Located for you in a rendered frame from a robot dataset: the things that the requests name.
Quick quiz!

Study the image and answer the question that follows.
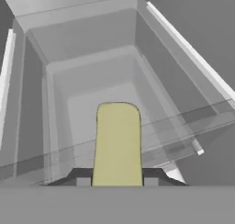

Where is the white fridge shelf rail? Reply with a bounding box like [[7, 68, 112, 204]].
[[0, 28, 17, 149], [145, 1, 235, 103]]

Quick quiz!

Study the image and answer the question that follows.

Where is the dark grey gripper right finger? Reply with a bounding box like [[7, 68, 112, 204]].
[[141, 167, 188, 187]]

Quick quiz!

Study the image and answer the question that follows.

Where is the clear fridge drawer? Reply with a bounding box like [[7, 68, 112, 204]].
[[0, 0, 235, 185]]

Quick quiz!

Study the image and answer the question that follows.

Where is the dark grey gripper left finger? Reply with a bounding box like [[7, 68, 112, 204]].
[[46, 167, 94, 187]]

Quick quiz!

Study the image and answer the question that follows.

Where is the pale yellow butter stick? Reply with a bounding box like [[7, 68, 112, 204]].
[[91, 101, 144, 187]]

